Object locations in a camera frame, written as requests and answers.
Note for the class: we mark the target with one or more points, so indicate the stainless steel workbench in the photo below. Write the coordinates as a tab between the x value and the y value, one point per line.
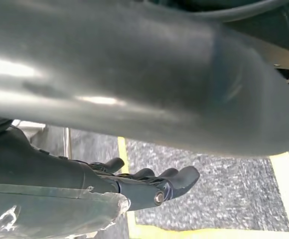
67	142

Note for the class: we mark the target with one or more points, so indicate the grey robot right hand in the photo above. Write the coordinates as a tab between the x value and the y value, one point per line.
47	191

